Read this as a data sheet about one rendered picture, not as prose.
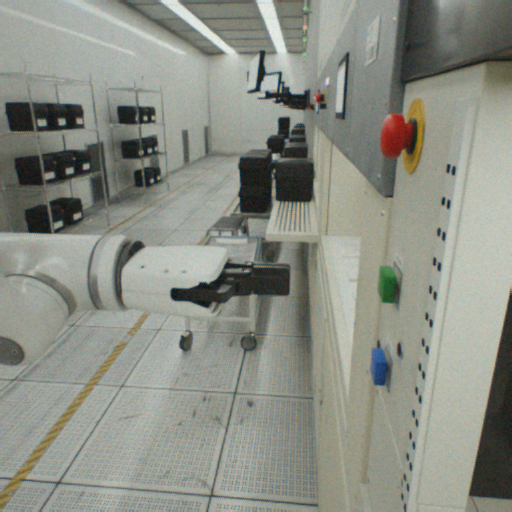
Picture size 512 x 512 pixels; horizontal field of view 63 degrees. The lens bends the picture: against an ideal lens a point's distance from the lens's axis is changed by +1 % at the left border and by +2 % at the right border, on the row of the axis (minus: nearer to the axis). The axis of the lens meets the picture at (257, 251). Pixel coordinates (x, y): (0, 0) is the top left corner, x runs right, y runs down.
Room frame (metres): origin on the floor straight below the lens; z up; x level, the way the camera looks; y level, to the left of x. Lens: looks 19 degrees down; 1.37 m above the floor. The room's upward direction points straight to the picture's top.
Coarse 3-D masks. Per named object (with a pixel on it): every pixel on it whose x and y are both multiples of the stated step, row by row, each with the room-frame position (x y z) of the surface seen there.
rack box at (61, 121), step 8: (48, 104) 4.42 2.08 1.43; (56, 104) 4.50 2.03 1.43; (48, 112) 4.40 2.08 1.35; (56, 112) 4.45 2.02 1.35; (64, 112) 4.62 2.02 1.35; (48, 120) 4.42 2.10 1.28; (56, 120) 4.44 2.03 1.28; (64, 120) 4.61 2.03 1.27; (56, 128) 4.43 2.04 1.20; (64, 128) 4.60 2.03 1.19
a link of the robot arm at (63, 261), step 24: (0, 240) 0.43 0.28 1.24; (24, 240) 0.43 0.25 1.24; (48, 240) 0.43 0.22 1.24; (72, 240) 0.43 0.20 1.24; (96, 240) 0.43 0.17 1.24; (0, 264) 0.41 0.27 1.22; (24, 264) 0.40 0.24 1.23; (48, 264) 0.40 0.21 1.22; (72, 264) 0.40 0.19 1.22; (72, 288) 0.40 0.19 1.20; (72, 312) 0.40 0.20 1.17
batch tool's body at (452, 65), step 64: (448, 0) 0.33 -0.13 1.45; (448, 64) 0.31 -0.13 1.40; (384, 128) 0.40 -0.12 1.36; (448, 128) 0.31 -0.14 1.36; (448, 192) 0.28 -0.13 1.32; (448, 256) 0.27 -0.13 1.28; (384, 320) 0.44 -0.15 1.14; (448, 320) 0.27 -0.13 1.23; (384, 384) 0.41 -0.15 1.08; (448, 384) 0.26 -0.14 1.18; (384, 448) 0.38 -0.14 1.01; (448, 448) 0.26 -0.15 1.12
